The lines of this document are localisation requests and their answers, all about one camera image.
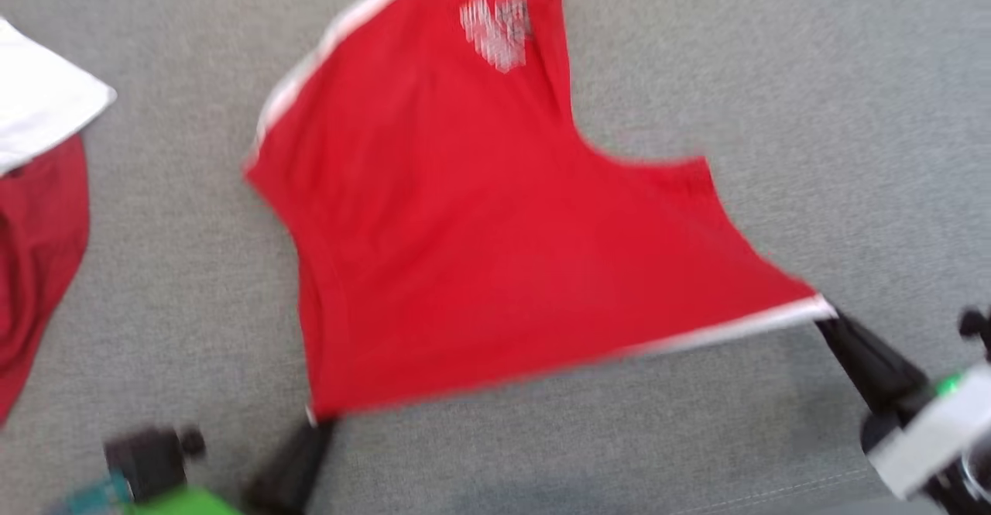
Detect grey fabric sofa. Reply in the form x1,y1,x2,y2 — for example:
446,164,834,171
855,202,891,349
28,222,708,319
0,0,991,515

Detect red jersey with white sleeves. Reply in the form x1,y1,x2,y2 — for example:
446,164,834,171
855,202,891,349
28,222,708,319
0,18,118,424

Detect left camera cable teal plug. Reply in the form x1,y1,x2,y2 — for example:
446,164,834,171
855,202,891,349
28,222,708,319
46,475,134,515

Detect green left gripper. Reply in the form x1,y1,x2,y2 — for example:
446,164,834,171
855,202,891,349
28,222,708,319
128,422,336,515

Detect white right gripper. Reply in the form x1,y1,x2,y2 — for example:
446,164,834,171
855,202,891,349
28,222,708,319
817,312,991,500

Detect red shorts with white trim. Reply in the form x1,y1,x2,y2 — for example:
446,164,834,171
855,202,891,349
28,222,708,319
242,0,838,427

